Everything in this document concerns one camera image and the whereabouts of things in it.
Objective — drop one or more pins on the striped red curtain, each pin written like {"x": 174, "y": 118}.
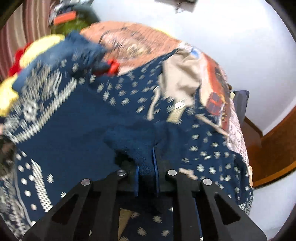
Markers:
{"x": 22, "y": 22}

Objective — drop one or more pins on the brown wooden door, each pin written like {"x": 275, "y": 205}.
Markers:
{"x": 272, "y": 156}

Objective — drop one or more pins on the orange box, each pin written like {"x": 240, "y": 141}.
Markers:
{"x": 65, "y": 17}

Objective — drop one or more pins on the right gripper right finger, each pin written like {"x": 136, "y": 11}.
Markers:
{"x": 201, "y": 210}

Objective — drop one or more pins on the navy patterned hooded robe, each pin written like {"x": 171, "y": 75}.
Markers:
{"x": 68, "y": 122}

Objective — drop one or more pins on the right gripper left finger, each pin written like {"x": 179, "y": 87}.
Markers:
{"x": 89, "y": 211}

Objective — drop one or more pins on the red plush item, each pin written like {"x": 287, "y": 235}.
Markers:
{"x": 15, "y": 68}

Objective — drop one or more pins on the cluttered pile with green bag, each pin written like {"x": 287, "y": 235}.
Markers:
{"x": 86, "y": 16}

